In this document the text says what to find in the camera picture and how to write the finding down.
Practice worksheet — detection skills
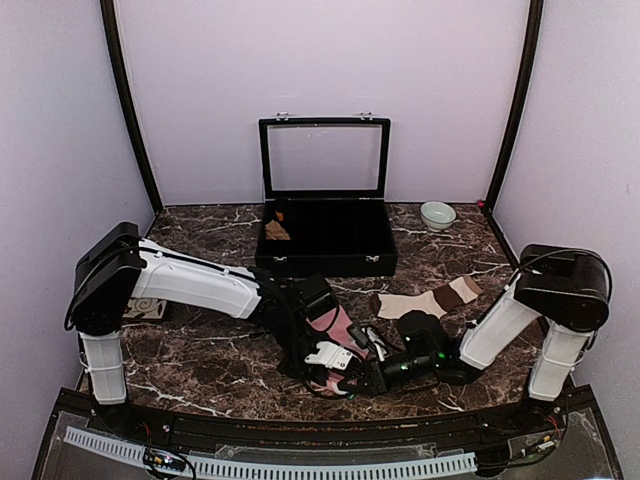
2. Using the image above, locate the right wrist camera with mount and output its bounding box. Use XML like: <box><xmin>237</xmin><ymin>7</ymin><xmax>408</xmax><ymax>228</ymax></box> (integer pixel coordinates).
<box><xmin>347</xmin><ymin>323</ymin><xmax>389</xmax><ymax>362</ymax></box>

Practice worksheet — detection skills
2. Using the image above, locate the black corner post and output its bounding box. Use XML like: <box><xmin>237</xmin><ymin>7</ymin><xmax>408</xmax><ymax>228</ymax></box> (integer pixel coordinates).
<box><xmin>484</xmin><ymin>0</ymin><xmax>544</xmax><ymax>215</ymax></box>
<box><xmin>99</xmin><ymin>0</ymin><xmax>164</xmax><ymax>215</ymax></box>

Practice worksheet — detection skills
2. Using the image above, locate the beige rolled sock in box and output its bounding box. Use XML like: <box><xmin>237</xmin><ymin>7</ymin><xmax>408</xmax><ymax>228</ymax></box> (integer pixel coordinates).
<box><xmin>265</xmin><ymin>220</ymin><xmax>291</xmax><ymax>241</ymax></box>

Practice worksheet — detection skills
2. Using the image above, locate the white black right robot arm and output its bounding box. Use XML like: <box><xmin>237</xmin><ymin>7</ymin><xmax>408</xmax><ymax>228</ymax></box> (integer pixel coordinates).
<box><xmin>363</xmin><ymin>244</ymin><xmax>613</xmax><ymax>434</ymax></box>

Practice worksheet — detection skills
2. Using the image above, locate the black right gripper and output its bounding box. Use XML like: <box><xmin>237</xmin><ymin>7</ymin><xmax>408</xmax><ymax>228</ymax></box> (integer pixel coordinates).
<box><xmin>341</xmin><ymin>352</ymin><xmax>439</xmax><ymax>398</ymax></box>

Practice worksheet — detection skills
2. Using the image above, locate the beige and brown sock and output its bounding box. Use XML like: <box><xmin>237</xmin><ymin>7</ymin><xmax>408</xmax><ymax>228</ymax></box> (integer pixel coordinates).
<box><xmin>370</xmin><ymin>275</ymin><xmax>483</xmax><ymax>320</ymax></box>

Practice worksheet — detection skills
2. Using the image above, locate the black right corner post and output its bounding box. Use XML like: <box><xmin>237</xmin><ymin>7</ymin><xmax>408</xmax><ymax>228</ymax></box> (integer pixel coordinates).
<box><xmin>484</xmin><ymin>0</ymin><xmax>544</xmax><ymax>215</ymax></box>

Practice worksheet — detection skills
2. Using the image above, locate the small green circuit board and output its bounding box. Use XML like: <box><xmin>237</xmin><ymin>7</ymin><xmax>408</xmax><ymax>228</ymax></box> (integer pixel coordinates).
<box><xmin>143</xmin><ymin>448</ymin><xmax>186</xmax><ymax>472</ymax></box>

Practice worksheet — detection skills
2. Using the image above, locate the pink patterned sock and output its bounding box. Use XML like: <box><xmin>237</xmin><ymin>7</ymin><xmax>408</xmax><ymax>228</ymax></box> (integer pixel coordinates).
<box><xmin>305</xmin><ymin>306</ymin><xmax>369</xmax><ymax>396</ymax></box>

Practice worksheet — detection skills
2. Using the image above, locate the black left corner post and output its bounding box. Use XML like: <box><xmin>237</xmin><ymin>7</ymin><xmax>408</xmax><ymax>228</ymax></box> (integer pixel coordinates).
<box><xmin>99</xmin><ymin>0</ymin><xmax>164</xmax><ymax>215</ymax></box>

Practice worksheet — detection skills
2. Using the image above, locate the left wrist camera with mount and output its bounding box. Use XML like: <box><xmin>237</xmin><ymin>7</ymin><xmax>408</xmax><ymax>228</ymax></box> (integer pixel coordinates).
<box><xmin>305</xmin><ymin>341</ymin><xmax>354</xmax><ymax>371</ymax></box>

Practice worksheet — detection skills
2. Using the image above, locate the black front rail frame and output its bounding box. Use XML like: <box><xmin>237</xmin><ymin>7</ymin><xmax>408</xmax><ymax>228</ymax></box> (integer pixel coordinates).
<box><xmin>33</xmin><ymin>387</ymin><xmax>622</xmax><ymax>479</ymax></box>

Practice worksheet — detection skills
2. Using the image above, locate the floral square ceramic plate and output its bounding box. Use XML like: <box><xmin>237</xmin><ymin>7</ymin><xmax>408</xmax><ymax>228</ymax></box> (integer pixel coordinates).
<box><xmin>123</xmin><ymin>298</ymin><xmax>168</xmax><ymax>320</ymax></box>

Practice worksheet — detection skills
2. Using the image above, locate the glass-panel black box lid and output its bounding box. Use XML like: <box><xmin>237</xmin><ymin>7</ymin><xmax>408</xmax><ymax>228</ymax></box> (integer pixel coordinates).
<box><xmin>258</xmin><ymin>115</ymin><xmax>392</xmax><ymax>200</ymax></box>

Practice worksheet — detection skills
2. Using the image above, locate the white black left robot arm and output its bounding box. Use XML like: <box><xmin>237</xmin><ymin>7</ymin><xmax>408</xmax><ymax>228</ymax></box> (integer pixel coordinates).
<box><xmin>65</xmin><ymin>222</ymin><xmax>348</xmax><ymax>436</ymax></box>

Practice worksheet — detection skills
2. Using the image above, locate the black compartment storage box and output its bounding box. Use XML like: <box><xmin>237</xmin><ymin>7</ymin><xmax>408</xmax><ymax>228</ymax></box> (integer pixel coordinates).
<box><xmin>254</xmin><ymin>199</ymin><xmax>398</xmax><ymax>278</ymax></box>

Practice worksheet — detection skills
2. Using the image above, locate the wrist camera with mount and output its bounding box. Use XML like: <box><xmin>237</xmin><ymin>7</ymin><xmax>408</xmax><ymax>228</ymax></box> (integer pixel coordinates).
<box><xmin>347</xmin><ymin>323</ymin><xmax>389</xmax><ymax>362</ymax></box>
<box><xmin>305</xmin><ymin>341</ymin><xmax>354</xmax><ymax>371</ymax></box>

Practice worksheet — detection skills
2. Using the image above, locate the white slotted cable duct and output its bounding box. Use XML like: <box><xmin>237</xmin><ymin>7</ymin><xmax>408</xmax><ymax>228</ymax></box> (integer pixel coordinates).
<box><xmin>63</xmin><ymin>426</ymin><xmax>477</xmax><ymax>479</ymax></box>

